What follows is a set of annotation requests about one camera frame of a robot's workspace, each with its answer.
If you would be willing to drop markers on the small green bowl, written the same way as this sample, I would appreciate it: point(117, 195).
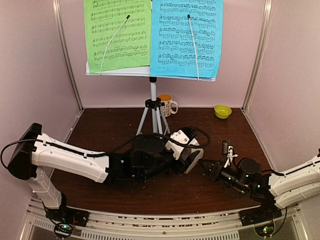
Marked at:
point(222, 111)

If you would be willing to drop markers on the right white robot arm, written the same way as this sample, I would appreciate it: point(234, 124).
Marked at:
point(267, 187)

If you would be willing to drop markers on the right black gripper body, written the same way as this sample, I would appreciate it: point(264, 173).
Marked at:
point(216, 172)

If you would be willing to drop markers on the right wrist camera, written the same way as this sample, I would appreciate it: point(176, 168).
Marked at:
point(228, 153)

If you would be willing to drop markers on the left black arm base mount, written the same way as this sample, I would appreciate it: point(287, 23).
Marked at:
point(65, 219)

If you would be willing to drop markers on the blue paper sheet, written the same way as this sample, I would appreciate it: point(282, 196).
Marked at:
point(186, 38)

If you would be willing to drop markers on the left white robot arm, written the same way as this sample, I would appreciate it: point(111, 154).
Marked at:
point(149, 155)

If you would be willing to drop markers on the patterned mug with orange inside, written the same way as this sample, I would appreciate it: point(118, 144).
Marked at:
point(169, 106)

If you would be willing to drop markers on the front aluminium rail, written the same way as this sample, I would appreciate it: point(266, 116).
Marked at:
point(140, 220)

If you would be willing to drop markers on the white metronome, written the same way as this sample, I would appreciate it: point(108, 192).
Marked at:
point(192, 156)

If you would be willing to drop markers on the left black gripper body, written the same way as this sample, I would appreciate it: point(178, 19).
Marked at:
point(183, 166)

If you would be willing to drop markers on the light blue music stand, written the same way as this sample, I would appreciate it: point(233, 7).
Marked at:
point(156, 39)

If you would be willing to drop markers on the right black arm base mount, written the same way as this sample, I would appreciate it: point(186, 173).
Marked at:
point(267, 211)

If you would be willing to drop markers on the green sheet music page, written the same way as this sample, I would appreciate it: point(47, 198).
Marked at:
point(117, 34)

